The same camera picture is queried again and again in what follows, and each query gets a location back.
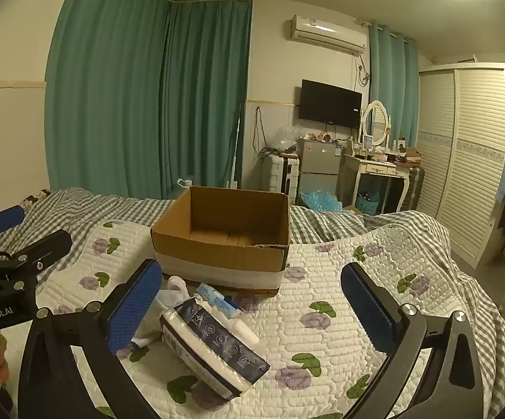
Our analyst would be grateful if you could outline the dark suitcase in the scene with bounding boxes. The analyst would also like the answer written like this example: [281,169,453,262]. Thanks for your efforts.
[403,166,426,211]

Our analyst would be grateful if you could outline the black wall television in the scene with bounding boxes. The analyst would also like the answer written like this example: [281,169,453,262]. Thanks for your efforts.
[298,79,363,130]

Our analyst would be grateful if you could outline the white mop pole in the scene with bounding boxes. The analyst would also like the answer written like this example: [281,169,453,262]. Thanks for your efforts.
[226,102,245,190]

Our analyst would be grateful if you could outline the floral pillow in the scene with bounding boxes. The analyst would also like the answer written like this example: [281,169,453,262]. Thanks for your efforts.
[19,189,53,209]

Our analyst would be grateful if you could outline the blue plastic basket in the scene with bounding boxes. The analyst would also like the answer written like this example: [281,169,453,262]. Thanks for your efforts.
[355,194,381,216]

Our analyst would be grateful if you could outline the small white sock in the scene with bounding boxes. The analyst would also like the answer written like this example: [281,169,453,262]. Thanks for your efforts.
[234,318,261,346]

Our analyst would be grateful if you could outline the white suitcase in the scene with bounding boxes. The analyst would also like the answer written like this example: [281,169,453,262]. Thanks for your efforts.
[263,155,301,206]

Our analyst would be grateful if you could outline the hanging black cables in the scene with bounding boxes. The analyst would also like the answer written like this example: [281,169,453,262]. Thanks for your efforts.
[252,107,276,159]

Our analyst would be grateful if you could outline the white cloth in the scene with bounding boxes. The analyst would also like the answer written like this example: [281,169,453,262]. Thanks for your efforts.
[131,299,168,351]

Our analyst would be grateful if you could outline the white dressing table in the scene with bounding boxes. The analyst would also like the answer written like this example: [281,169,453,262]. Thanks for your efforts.
[340,146,412,215]

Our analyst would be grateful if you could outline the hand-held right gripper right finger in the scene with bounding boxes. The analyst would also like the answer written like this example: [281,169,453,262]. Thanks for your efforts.
[341,262,484,419]

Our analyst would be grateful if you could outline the blue plastic bags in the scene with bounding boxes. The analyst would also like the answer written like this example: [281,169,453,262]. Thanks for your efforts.
[300,187,346,213]

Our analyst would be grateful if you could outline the white air conditioner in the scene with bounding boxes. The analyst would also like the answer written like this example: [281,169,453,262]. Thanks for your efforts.
[284,14,369,56]

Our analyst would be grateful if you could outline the grey small fridge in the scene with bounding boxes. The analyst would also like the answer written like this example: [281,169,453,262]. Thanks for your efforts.
[297,137,345,204]

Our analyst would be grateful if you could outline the floral quilted bed cover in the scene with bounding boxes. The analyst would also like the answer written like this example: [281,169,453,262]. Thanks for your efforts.
[0,220,505,419]

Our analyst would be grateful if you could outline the white oval mirror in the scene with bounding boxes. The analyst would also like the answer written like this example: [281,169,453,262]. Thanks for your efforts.
[361,100,391,147]

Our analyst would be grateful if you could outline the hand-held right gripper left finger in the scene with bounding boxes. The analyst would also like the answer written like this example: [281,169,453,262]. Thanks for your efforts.
[17,258,164,419]

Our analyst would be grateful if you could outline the clear plastic bag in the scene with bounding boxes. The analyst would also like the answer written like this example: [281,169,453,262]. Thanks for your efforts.
[270,126,302,154]

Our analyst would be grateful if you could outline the blue and white tissue pack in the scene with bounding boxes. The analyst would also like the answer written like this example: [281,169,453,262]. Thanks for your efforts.
[196,283,243,316]

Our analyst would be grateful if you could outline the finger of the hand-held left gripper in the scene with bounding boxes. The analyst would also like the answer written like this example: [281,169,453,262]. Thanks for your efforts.
[0,204,27,249]
[0,229,72,273]

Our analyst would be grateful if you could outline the dark blue tissue pack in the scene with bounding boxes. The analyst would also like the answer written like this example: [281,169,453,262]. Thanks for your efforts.
[159,297,271,400]

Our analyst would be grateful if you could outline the white louvred wardrobe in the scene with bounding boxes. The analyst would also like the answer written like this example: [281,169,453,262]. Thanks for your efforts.
[416,62,505,270]

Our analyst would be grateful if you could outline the green curtain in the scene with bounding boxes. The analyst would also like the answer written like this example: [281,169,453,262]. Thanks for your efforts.
[161,0,253,201]
[368,22,420,151]
[45,0,168,201]

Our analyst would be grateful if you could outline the brown cardboard box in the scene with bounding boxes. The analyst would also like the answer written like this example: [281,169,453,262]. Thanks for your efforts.
[150,185,291,300]

